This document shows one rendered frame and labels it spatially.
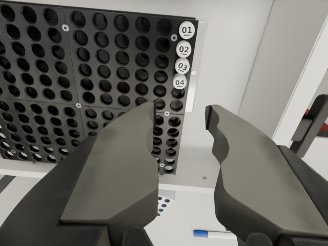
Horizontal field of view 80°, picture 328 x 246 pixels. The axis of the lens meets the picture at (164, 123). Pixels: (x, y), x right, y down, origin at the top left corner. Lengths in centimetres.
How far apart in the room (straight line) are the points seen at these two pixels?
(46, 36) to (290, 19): 21
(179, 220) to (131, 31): 51
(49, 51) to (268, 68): 21
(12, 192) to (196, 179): 28
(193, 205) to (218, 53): 40
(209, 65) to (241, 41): 4
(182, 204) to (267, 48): 42
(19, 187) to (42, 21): 27
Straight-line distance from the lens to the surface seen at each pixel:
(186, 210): 56
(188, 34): 17
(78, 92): 22
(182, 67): 18
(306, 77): 19
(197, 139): 31
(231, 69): 26
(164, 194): 46
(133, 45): 19
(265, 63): 24
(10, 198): 39
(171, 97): 20
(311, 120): 24
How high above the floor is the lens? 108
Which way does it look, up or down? 58 degrees down
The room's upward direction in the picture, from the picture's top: 175 degrees counter-clockwise
